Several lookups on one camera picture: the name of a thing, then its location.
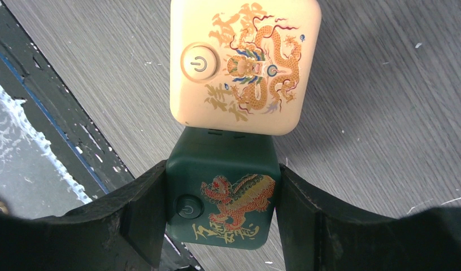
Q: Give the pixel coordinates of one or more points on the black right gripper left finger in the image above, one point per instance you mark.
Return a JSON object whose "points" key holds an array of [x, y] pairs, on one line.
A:
{"points": [[123, 230]]}

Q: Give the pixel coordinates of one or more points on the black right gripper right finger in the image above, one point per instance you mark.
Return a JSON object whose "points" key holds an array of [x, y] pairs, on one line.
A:
{"points": [[319, 231]]}

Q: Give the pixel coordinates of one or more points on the dark green cube adapter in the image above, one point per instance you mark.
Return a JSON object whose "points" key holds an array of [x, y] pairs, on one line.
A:
{"points": [[222, 188]]}

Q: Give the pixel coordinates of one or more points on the orange cube adapter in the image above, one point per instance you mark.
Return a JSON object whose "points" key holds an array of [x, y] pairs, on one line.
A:
{"points": [[241, 66]]}

